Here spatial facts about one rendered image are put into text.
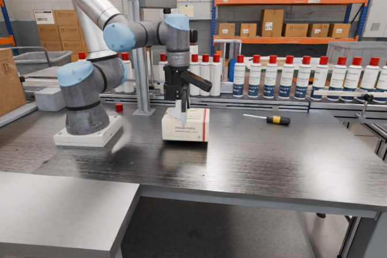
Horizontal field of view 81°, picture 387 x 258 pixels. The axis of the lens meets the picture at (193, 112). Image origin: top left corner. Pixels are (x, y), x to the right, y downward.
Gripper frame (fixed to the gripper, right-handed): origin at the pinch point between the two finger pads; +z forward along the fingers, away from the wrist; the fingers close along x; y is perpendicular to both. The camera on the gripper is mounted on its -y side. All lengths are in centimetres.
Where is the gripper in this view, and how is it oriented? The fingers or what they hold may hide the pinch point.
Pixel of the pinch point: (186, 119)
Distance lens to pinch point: 83.4
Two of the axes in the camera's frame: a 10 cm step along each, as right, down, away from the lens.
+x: -0.8, 3.8, -9.2
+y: -10.0, -0.1, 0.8
